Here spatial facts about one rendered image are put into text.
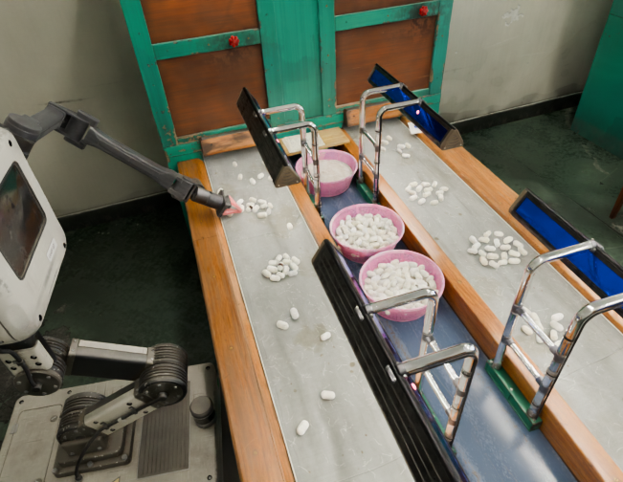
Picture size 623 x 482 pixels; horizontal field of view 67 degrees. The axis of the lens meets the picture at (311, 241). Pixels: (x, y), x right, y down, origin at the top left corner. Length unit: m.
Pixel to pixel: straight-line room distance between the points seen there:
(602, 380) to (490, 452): 0.36
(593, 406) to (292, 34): 1.67
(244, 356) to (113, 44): 1.98
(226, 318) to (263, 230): 0.44
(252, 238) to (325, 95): 0.83
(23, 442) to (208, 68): 1.48
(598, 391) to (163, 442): 1.22
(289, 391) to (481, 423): 0.50
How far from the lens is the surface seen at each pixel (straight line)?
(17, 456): 1.80
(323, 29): 2.14
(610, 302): 1.10
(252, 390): 1.29
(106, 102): 2.97
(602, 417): 1.41
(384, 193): 1.88
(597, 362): 1.51
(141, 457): 1.62
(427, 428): 0.84
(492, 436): 1.36
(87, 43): 2.87
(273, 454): 1.20
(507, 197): 1.94
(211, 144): 2.16
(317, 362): 1.35
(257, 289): 1.55
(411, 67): 2.40
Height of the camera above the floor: 1.85
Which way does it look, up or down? 41 degrees down
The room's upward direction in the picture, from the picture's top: 4 degrees counter-clockwise
